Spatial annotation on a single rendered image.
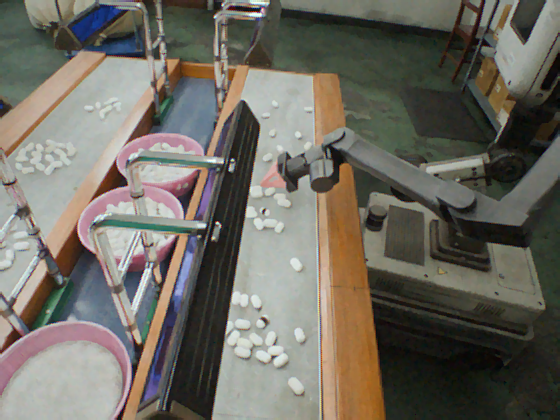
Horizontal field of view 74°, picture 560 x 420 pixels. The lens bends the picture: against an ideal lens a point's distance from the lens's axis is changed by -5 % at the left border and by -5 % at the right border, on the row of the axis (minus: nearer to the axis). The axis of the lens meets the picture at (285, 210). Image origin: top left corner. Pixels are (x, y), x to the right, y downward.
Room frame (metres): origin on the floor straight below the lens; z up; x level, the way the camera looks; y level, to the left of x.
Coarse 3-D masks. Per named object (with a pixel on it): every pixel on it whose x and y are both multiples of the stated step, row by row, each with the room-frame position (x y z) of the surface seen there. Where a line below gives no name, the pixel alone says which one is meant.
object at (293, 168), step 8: (304, 152) 0.84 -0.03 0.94; (288, 160) 0.83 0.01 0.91; (296, 160) 0.82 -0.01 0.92; (304, 160) 0.81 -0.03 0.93; (288, 168) 0.81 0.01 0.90; (296, 168) 0.80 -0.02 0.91; (304, 168) 0.80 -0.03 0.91; (280, 176) 0.78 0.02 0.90; (288, 176) 0.78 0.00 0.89; (296, 176) 0.80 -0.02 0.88; (304, 176) 0.81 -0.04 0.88; (296, 184) 0.79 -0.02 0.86
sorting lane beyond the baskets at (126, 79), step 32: (128, 64) 1.68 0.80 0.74; (160, 64) 1.72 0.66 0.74; (96, 96) 1.35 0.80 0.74; (128, 96) 1.38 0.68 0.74; (64, 128) 1.10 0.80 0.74; (96, 128) 1.13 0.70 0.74; (96, 160) 0.95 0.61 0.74; (0, 192) 0.75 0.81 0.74; (32, 192) 0.77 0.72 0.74; (64, 192) 0.78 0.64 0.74; (0, 224) 0.63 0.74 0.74; (0, 256) 0.53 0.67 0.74; (32, 256) 0.55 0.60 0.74; (0, 288) 0.45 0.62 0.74
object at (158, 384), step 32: (224, 128) 0.69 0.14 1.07; (256, 128) 0.70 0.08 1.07; (224, 192) 0.45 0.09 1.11; (224, 224) 0.39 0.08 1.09; (192, 256) 0.33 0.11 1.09; (224, 256) 0.34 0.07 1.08; (192, 288) 0.26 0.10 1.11; (224, 288) 0.30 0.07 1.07; (192, 320) 0.22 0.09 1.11; (224, 320) 0.26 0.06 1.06; (160, 352) 0.20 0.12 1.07; (192, 352) 0.19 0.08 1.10; (160, 384) 0.15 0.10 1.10; (192, 384) 0.16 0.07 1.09; (160, 416) 0.12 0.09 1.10; (192, 416) 0.13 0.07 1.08
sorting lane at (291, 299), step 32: (256, 96) 1.50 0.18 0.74; (288, 96) 1.54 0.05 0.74; (288, 128) 1.27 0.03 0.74; (256, 160) 1.05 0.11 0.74; (288, 224) 0.77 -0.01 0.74; (256, 256) 0.64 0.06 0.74; (288, 256) 0.65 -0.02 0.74; (256, 288) 0.54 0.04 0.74; (288, 288) 0.55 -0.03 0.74; (256, 320) 0.46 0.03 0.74; (288, 320) 0.47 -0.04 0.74; (224, 352) 0.37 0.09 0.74; (288, 352) 0.39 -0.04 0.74; (224, 384) 0.31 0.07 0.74; (256, 384) 0.32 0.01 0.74; (320, 384) 0.33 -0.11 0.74; (224, 416) 0.25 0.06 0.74; (256, 416) 0.26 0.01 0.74; (288, 416) 0.26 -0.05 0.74; (320, 416) 0.27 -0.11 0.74
